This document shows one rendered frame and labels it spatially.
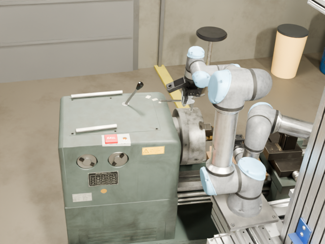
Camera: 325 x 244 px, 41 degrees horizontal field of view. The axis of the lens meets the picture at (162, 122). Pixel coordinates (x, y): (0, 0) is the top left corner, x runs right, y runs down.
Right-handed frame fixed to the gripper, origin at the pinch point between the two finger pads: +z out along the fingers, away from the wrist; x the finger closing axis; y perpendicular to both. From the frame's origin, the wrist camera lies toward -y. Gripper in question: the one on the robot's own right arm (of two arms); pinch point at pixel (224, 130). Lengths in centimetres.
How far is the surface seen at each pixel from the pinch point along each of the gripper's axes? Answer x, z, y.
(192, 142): 7.1, -17.4, -23.7
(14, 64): -85, 264, -154
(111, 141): 19, -28, -66
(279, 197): -27.3, -29.2, 27.1
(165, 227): -43, -29, -37
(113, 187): -9, -29, -66
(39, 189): -107, 81, -120
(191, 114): 16.2, -4.6, -22.0
